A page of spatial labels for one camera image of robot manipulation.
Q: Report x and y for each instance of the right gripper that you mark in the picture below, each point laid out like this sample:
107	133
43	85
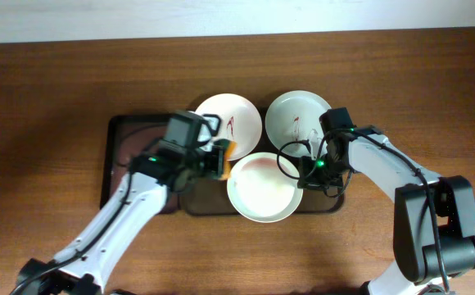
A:
307	179

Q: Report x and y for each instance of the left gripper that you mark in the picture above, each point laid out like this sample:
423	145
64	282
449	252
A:
220	156

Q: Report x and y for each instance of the green and orange sponge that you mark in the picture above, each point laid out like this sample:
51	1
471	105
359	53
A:
224	149

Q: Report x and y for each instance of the white plate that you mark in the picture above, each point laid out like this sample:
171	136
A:
291	117
241	121
263	187

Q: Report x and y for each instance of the white plate front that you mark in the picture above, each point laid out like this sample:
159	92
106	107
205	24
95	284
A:
263	187

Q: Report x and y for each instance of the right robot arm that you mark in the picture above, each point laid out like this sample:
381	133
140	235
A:
434	216

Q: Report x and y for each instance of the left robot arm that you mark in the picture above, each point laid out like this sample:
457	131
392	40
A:
189	150

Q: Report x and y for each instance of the large brown serving tray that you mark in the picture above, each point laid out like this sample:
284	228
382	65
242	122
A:
208	197

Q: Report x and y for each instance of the black small sponge tray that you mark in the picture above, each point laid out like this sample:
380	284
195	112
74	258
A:
127	136

